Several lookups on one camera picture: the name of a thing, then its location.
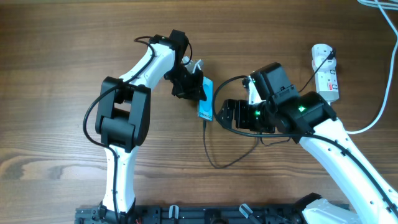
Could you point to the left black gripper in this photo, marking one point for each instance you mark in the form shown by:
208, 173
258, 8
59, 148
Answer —
191, 92

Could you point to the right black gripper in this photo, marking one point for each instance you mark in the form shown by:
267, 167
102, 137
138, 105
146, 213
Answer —
242, 106

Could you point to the blue Galaxy smartphone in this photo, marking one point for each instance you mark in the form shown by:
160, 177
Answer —
205, 106

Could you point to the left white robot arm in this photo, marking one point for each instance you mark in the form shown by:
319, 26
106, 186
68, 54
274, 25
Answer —
123, 115

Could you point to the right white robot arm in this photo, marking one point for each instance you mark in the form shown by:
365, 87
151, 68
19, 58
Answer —
276, 109

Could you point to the white USB charger plug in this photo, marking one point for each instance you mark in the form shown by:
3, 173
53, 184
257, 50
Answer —
321, 63

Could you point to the white power strip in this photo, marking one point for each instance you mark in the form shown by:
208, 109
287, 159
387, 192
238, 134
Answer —
326, 82

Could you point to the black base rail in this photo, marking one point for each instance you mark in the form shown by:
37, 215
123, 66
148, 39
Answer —
274, 213

